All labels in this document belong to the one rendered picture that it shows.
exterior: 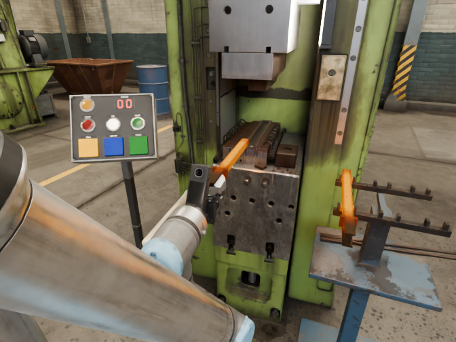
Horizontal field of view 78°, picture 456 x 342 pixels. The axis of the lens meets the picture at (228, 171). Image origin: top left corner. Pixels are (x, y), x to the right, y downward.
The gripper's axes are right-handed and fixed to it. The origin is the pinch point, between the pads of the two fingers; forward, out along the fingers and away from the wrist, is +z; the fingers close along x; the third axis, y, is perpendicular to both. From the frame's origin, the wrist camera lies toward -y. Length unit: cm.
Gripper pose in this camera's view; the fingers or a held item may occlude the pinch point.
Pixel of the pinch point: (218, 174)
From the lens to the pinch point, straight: 82.6
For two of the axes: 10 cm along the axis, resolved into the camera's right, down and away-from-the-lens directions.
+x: 9.6, 1.3, -2.6
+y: 0.0, 8.9, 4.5
